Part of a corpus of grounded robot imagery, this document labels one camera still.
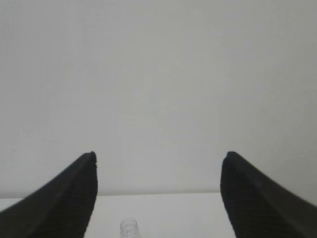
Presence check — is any clear green-label water bottle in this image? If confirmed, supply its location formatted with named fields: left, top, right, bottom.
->
left=120, top=218, right=141, bottom=238

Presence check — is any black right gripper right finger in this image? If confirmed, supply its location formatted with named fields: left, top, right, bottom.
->
left=220, top=152, right=317, bottom=238

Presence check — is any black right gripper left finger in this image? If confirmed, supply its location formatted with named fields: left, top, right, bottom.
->
left=0, top=152, right=98, bottom=238

